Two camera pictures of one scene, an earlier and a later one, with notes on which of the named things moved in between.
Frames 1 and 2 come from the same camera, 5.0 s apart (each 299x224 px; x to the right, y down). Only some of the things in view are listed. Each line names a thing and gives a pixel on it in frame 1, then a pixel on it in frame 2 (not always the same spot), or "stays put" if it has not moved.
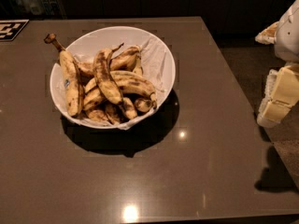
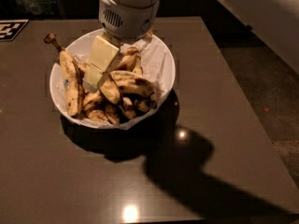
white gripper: x=288 y=35 -> x=129 y=21
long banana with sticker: x=72 y=78 stays put
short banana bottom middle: x=129 y=109 stays put
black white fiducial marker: x=9 y=28 stays put
